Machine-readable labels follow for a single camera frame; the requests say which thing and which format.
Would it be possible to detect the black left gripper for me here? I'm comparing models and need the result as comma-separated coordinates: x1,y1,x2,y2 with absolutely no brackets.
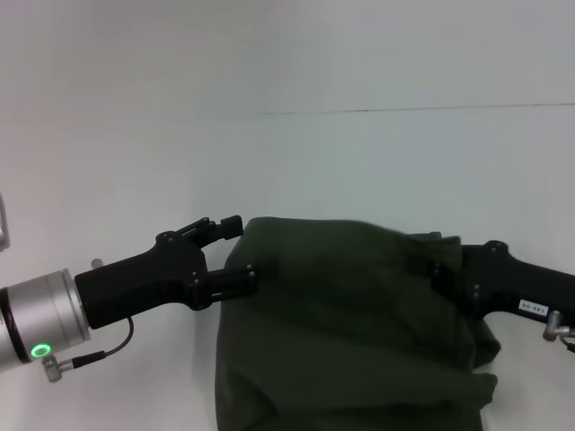
73,215,262,332

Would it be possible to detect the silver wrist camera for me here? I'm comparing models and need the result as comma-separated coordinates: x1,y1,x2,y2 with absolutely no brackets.
0,191,12,249

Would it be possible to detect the dark green FREE t-shirt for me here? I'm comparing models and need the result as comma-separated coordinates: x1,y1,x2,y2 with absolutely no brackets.
212,215,503,431

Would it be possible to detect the silver cable connector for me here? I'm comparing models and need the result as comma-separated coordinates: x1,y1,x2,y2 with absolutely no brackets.
41,354,63,383

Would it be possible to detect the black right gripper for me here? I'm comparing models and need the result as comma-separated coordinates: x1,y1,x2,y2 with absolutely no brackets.
406,239,575,330

